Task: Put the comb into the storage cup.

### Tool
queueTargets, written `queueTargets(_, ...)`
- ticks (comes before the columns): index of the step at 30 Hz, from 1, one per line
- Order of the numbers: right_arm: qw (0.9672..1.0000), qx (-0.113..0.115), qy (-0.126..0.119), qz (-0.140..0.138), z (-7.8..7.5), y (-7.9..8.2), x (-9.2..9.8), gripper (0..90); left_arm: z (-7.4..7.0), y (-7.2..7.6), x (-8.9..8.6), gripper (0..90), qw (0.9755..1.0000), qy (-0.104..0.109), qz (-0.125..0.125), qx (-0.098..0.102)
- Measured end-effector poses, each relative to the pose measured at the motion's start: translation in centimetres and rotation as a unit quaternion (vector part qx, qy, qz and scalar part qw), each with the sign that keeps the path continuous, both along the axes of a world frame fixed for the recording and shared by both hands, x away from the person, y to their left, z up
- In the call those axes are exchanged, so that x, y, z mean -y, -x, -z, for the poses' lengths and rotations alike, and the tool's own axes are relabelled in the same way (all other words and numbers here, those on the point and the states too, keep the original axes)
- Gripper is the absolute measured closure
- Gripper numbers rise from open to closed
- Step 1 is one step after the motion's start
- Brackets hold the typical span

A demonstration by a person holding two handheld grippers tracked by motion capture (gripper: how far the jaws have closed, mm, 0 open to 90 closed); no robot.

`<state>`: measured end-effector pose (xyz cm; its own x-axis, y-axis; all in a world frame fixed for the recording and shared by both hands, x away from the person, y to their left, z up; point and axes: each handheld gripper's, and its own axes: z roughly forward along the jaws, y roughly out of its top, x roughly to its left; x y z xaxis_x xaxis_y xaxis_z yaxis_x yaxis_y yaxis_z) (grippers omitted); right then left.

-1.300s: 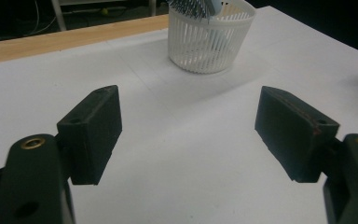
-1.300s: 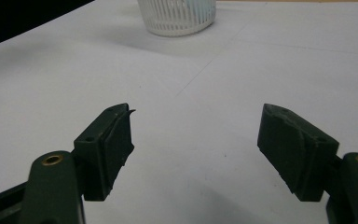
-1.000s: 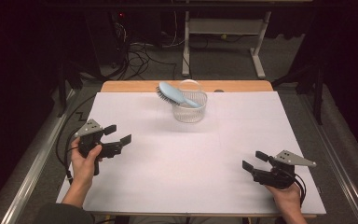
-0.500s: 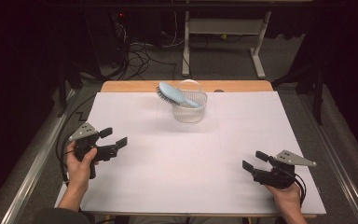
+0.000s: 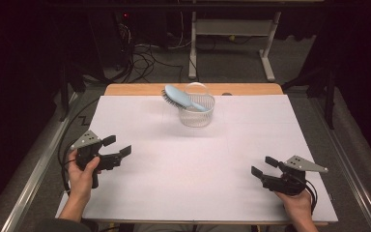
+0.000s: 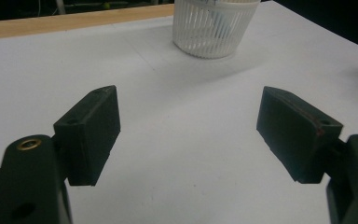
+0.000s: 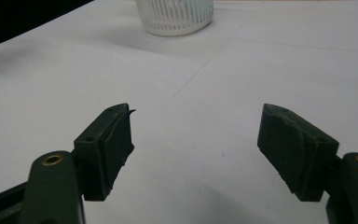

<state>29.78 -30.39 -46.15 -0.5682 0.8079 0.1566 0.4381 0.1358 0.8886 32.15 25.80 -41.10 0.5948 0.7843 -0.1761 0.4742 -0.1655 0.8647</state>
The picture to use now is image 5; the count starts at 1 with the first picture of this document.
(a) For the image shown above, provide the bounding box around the white metal desk frame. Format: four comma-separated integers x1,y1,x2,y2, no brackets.
187,9,283,83

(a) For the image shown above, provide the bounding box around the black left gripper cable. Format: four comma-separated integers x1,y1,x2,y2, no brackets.
57,96,101,196

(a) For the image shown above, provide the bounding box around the dark metal stand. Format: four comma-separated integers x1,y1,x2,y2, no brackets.
281,62,340,131
57,62,86,123

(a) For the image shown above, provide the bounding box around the metal floor rail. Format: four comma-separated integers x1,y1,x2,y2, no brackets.
0,92,79,232
313,96,371,232

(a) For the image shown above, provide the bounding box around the bundle of floor cables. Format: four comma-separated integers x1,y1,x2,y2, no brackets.
115,22,189,84

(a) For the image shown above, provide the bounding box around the person's left hand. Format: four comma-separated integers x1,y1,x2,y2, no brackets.
67,149,101,203

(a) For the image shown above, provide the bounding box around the person's right hand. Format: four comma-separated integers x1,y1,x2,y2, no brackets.
273,188,314,222

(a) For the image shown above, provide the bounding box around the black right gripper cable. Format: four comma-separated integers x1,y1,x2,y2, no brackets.
302,179,319,216

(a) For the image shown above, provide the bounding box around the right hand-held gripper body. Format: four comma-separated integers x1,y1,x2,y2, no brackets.
261,155,329,197

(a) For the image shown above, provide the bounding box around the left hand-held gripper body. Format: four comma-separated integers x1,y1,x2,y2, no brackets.
70,130,124,189

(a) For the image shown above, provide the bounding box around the white slotted plastic basket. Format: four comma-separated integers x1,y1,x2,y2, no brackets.
177,82,216,129

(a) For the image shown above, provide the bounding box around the dark computer tower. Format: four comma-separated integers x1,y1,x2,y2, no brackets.
86,9,133,73

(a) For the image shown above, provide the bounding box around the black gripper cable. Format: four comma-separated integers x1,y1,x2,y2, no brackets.
57,96,101,196
302,179,319,216

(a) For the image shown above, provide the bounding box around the light blue hairbrush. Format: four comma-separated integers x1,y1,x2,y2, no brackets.
160,84,210,113

